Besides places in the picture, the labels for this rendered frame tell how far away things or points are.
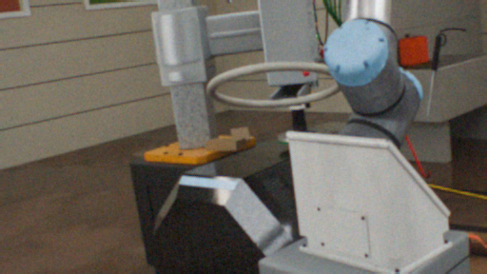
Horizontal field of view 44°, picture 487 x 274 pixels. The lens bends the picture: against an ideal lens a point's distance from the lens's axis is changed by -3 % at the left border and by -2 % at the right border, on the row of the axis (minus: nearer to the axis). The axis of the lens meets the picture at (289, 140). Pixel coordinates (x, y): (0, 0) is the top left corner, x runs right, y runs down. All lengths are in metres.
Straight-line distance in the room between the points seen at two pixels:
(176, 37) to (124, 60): 6.00
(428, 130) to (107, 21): 5.26
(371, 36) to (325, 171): 0.33
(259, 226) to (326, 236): 0.86
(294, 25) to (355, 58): 1.34
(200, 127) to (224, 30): 0.55
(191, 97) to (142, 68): 6.07
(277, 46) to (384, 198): 1.48
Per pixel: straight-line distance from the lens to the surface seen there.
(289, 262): 1.57
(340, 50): 1.43
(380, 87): 1.44
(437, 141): 5.66
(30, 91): 8.66
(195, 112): 3.47
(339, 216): 1.48
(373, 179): 1.38
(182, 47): 3.37
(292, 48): 2.72
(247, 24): 3.40
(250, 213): 2.39
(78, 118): 8.96
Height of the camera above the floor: 1.45
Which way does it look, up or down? 11 degrees down
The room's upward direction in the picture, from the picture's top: 7 degrees counter-clockwise
